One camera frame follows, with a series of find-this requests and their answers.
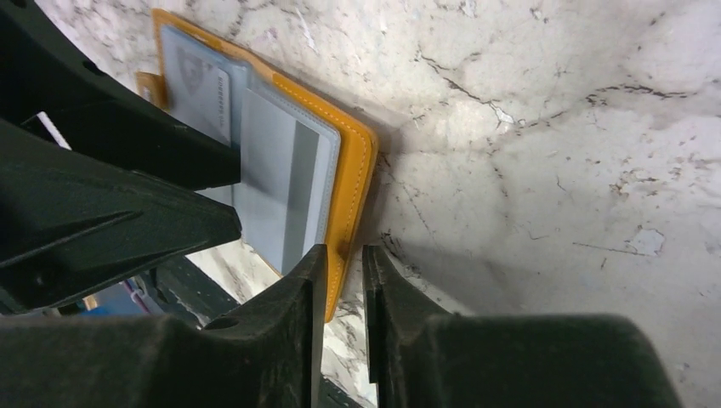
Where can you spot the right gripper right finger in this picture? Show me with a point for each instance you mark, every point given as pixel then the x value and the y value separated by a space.
pixel 421 355

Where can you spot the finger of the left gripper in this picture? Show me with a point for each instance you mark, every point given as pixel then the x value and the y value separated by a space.
pixel 71 225
pixel 42 71

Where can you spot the black mounting base bar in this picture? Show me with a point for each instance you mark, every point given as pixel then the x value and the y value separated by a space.
pixel 181 289

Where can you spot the yellow leather card holder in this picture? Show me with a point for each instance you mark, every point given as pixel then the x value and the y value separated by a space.
pixel 357 155

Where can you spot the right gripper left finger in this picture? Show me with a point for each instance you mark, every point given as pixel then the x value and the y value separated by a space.
pixel 264 353

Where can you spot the grey credit card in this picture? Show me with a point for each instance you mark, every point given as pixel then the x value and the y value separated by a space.
pixel 280 197

